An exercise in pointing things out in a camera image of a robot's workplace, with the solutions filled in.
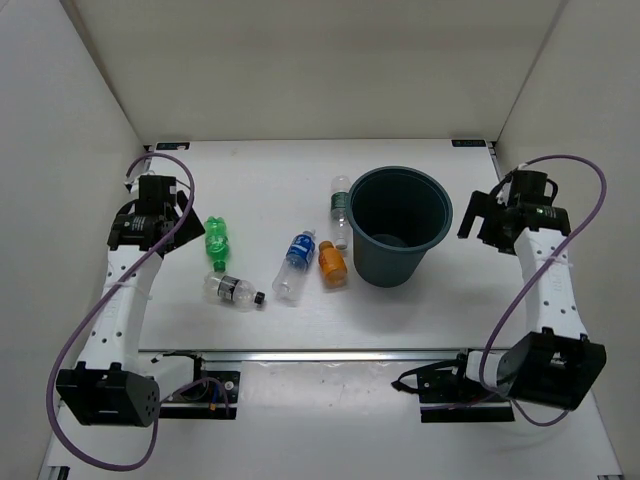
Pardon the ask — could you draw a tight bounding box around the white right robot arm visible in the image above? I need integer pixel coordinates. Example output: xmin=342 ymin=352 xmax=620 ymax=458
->
xmin=449 ymin=170 xmax=606 ymax=411

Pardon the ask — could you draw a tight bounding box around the aluminium table rail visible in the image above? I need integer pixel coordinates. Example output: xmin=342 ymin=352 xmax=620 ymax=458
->
xmin=138 ymin=349 xmax=471 ymax=363

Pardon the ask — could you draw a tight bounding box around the green soda bottle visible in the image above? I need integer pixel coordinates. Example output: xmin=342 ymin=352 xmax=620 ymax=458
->
xmin=204 ymin=216 xmax=230 ymax=273

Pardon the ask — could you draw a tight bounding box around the black left corner label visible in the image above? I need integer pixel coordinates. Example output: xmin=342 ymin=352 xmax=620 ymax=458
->
xmin=154 ymin=142 xmax=191 ymax=151

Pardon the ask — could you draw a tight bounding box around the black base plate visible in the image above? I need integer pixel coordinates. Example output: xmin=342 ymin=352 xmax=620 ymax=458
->
xmin=391 ymin=353 xmax=515 ymax=424
xmin=151 ymin=351 xmax=241 ymax=420

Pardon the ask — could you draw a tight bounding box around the clear bottle green label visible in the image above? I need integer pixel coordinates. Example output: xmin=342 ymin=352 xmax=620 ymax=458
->
xmin=330 ymin=175 xmax=351 ymax=251

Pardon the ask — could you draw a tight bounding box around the dark green plastic bin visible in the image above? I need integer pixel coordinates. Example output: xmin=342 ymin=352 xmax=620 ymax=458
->
xmin=346 ymin=166 xmax=453 ymax=288

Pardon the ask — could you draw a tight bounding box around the black right corner label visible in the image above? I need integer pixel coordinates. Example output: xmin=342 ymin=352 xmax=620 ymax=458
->
xmin=451 ymin=139 xmax=486 ymax=148

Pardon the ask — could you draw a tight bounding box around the clear bottle black label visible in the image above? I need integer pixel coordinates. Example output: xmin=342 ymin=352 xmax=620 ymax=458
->
xmin=203 ymin=271 xmax=266 ymax=311

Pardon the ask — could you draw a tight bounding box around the orange juice bottle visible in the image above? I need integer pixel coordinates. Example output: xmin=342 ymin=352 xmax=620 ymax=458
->
xmin=318 ymin=241 xmax=348 ymax=288

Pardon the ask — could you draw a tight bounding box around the black corner label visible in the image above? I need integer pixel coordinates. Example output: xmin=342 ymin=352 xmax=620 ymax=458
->
xmin=451 ymin=139 xmax=486 ymax=148
xmin=154 ymin=142 xmax=191 ymax=151

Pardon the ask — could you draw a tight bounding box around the blue label water bottle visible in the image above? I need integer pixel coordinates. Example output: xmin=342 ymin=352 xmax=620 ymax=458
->
xmin=272 ymin=229 xmax=316 ymax=304

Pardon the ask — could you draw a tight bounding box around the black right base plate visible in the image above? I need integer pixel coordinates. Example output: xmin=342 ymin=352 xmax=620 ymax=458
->
xmin=391 ymin=353 xmax=515 ymax=424

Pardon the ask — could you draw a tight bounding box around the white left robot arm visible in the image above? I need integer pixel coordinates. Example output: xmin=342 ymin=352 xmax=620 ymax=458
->
xmin=55 ymin=175 xmax=210 ymax=427

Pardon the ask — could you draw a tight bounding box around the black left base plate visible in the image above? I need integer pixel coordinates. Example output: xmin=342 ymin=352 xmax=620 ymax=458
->
xmin=151 ymin=351 xmax=241 ymax=420

